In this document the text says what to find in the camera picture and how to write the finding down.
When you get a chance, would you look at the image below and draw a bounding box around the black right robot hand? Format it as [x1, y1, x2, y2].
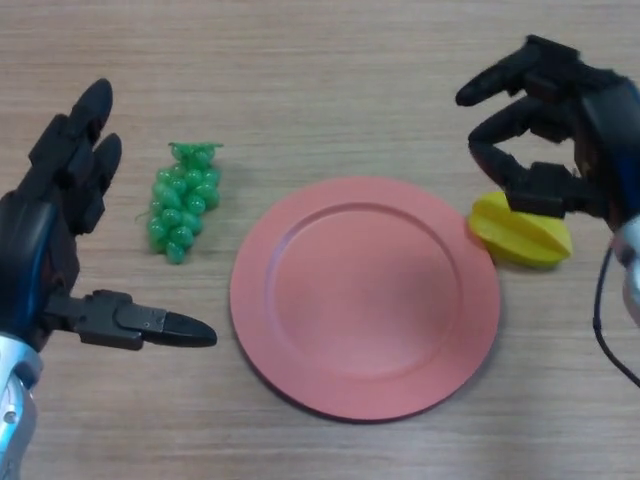
[454, 34, 640, 232]

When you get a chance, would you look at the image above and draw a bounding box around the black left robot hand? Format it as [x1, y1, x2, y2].
[0, 78, 219, 354]

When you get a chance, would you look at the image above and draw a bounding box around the yellow starfruit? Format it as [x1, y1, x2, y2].
[468, 191, 573, 270]

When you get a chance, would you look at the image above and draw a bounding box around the pink round plate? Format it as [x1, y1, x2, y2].
[229, 175, 501, 424]

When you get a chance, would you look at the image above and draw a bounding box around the green grape bunch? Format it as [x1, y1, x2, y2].
[135, 141, 224, 266]

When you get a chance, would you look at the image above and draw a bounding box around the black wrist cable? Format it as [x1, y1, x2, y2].
[592, 239, 640, 390]

